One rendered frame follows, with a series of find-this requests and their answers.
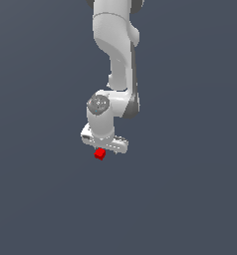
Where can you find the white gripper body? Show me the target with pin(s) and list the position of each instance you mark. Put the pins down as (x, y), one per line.
(105, 142)

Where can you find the red cube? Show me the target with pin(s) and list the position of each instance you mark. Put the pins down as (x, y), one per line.
(100, 154)

